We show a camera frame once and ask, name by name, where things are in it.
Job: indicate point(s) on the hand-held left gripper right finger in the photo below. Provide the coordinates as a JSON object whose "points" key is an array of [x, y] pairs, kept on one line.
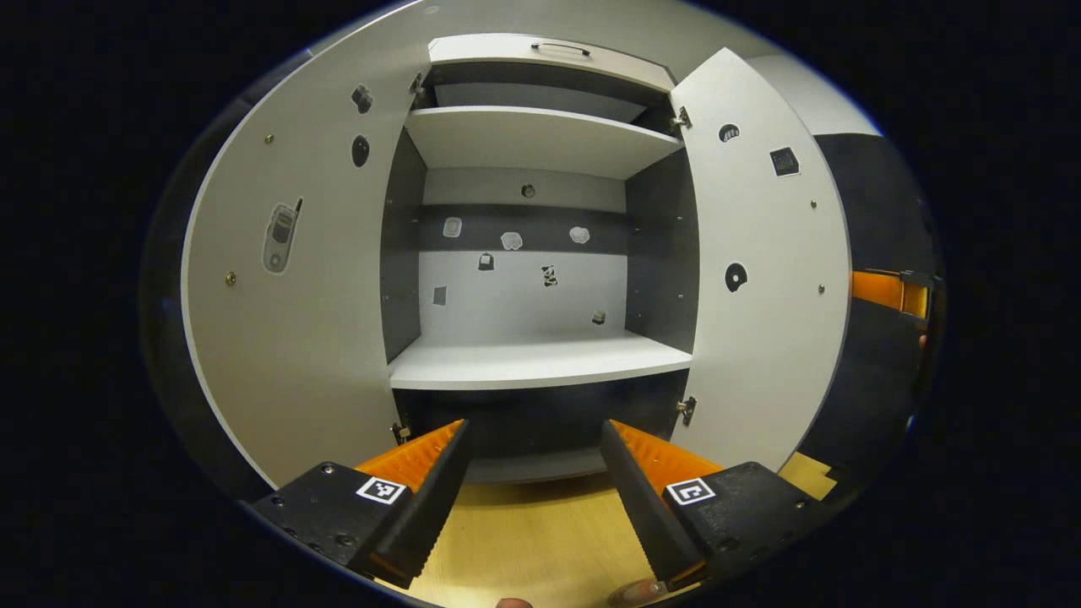
{"points": [[642, 507]]}

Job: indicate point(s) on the white cabinet drawer front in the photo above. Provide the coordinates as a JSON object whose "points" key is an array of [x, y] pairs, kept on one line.
{"points": [[507, 52]]}

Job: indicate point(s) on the clear bottle with pink label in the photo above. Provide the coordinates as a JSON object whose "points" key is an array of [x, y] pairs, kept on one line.
{"points": [[638, 593]]}

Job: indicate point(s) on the white door with phone sticker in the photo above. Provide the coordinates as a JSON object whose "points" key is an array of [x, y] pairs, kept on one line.
{"points": [[312, 338]]}

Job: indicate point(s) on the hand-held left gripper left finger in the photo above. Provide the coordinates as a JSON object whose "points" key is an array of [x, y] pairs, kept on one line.
{"points": [[431, 507]]}

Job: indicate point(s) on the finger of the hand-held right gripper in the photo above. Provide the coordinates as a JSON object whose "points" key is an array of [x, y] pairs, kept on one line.
{"points": [[878, 290]]}

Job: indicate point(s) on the white and grey cabinet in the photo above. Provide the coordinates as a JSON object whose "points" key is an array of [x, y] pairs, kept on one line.
{"points": [[540, 359]]}

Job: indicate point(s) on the white door with cat sticker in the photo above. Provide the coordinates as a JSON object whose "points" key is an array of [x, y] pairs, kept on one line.
{"points": [[760, 338]]}

